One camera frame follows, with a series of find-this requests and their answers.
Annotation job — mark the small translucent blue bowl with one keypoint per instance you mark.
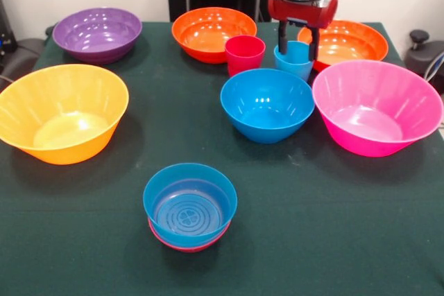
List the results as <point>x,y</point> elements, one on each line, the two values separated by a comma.
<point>166,185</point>

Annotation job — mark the large pink plastic bowl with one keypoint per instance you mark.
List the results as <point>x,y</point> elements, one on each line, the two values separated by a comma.
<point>374,102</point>

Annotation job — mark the red plastic cup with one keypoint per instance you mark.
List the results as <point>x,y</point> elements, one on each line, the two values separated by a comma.
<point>243,60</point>

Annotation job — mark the blue plastic cup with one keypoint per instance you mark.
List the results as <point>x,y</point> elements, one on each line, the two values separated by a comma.
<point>295,67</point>

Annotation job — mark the opaque blue plastic bowl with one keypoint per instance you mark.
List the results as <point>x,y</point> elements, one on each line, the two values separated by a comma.
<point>267,102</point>

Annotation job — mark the large yellow-orange plastic bowl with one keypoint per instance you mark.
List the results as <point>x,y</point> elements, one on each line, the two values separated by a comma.
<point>62,102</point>

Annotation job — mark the black equipment box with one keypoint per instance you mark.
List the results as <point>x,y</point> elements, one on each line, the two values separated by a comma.
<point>5,39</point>

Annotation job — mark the black round equipment with knob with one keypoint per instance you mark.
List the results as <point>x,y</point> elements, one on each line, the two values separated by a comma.
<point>421,57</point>

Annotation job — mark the dark green tablecloth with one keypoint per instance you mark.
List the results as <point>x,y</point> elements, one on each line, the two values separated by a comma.
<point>347,240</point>

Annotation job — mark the small red plastic bowl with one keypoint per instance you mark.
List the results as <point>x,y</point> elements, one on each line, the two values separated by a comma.
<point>189,247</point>

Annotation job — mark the purple plastic bowl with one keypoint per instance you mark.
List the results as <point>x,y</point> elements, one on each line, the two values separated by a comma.
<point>114,51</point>

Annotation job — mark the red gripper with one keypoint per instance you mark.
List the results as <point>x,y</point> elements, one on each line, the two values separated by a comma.
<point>298,11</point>

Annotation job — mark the orange plastic bowl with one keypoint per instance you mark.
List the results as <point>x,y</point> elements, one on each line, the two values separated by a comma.
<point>347,43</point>
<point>194,48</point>

